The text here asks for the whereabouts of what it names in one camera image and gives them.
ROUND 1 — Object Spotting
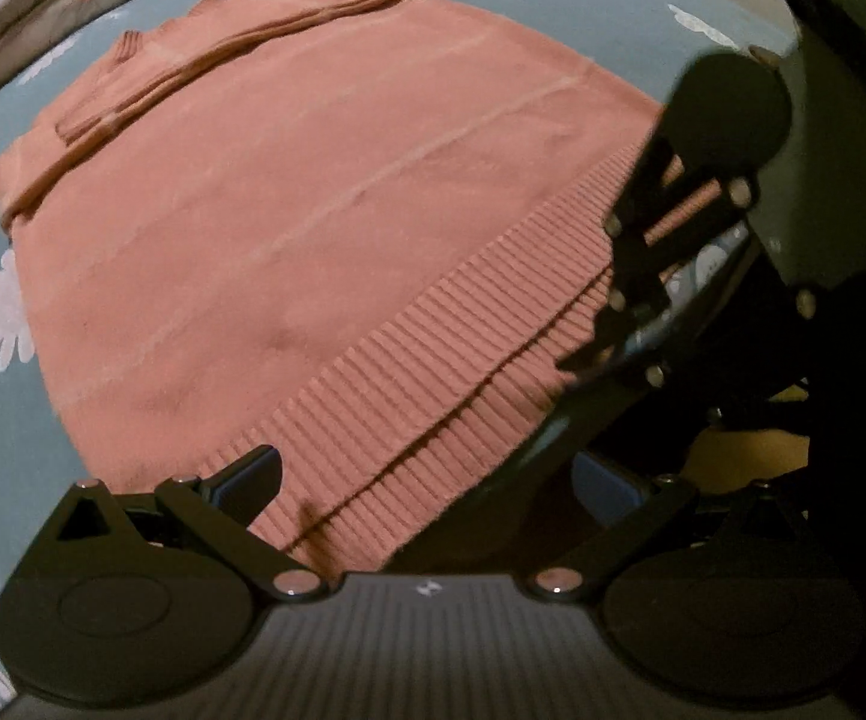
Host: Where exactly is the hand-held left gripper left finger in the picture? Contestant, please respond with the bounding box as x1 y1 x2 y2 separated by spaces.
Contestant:
28 444 329 602

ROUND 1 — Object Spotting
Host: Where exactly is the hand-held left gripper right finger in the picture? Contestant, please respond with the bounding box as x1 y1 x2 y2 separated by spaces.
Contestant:
526 451 846 602

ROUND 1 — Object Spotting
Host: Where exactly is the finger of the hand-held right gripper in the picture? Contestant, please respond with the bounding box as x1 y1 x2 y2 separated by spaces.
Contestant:
555 112 764 395

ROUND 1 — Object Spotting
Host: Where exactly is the pink knitted sweater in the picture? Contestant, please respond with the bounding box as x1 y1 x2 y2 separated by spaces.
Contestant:
0 0 750 572

